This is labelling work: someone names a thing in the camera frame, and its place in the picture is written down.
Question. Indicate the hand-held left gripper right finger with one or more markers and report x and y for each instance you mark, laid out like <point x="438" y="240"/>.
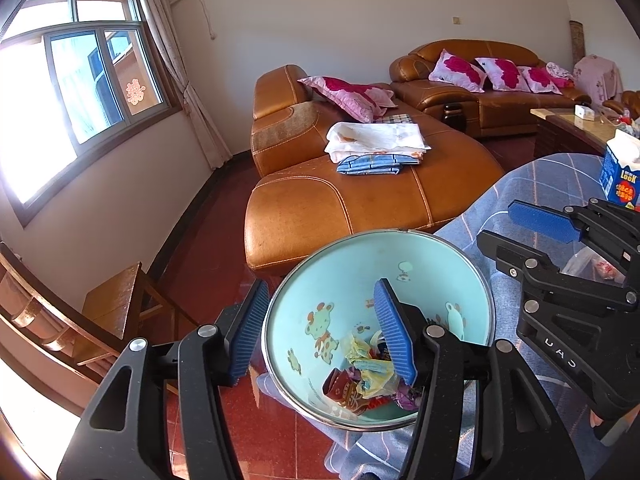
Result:
<point x="395" y="330"/>

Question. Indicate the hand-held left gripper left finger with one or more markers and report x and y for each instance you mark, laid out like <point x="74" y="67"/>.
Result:
<point x="247" y="330"/>

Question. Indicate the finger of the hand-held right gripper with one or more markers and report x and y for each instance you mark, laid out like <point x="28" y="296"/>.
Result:
<point x="530" y="265"/>
<point x="545" y="220"/>

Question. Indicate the pale yellow plastic bag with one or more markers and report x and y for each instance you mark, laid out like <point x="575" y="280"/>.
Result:
<point x="367" y="367"/>

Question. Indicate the clear plastic bag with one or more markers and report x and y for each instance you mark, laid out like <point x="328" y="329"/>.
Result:
<point x="582" y="265"/>

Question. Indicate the purple foil wrapper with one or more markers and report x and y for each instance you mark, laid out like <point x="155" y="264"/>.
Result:
<point x="405" y="395"/>

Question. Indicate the red snack wrapper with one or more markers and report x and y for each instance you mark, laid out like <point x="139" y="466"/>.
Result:
<point x="345" y="392"/>

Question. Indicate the light blue cartoon-print bin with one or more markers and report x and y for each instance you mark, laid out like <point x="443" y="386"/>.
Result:
<point x="330" y="280"/>

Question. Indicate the blue plaid tablecloth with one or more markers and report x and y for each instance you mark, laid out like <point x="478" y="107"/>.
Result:
<point x="525" y="185"/>

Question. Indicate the blue milk carton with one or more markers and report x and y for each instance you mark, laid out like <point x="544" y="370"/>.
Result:
<point x="620" y="180"/>

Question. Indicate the dark wooden coffee table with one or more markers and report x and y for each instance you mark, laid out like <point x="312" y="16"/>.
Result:
<point x="560" y="132"/>

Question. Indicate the small white box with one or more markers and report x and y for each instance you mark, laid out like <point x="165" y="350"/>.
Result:
<point x="584" y="112"/>

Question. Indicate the brown leather chaise sofa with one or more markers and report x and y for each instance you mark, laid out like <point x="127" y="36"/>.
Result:
<point x="350" y="210"/>

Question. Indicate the pink floral pillow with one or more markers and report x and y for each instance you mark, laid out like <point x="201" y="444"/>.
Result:
<point x="540" y="80"/>
<point x="457" y="70"/>
<point x="345" y="92"/>
<point x="505" y="75"/>

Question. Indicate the wooden chair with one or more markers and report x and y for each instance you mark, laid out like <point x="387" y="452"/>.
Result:
<point x="30" y="310"/>
<point x="110" y="295"/>

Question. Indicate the crumpled pink cloth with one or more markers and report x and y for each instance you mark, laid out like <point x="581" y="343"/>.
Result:
<point x="560" y="72"/>

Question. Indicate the brown leather armchair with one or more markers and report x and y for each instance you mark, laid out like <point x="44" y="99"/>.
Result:
<point x="630" y="97"/>

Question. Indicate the brown leather three-seat sofa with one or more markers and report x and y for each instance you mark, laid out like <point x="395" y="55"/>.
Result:
<point x="450" y="105"/>

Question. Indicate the pink floral furniture cover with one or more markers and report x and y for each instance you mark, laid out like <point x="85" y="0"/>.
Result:
<point x="600" y="77"/>

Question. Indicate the folded blue cloth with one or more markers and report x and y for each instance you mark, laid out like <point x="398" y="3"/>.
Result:
<point x="370" y="165"/>

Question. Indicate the checked cloth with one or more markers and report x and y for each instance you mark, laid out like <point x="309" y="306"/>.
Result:
<point x="397" y="119"/>

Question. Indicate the rolled patterned mat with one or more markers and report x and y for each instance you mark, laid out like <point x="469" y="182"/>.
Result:
<point x="576" y="40"/>

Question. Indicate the folded white cloth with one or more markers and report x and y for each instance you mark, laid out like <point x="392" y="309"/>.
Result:
<point x="380" y="137"/>

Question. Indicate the red paper window decal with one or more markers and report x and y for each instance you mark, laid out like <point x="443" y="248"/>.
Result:
<point x="135" y="91"/>

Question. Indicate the beige curtain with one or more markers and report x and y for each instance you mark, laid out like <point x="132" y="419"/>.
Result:
<point x="170" y="50"/>

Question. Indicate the sliding window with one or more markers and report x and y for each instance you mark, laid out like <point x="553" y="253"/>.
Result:
<point x="75" y="85"/>

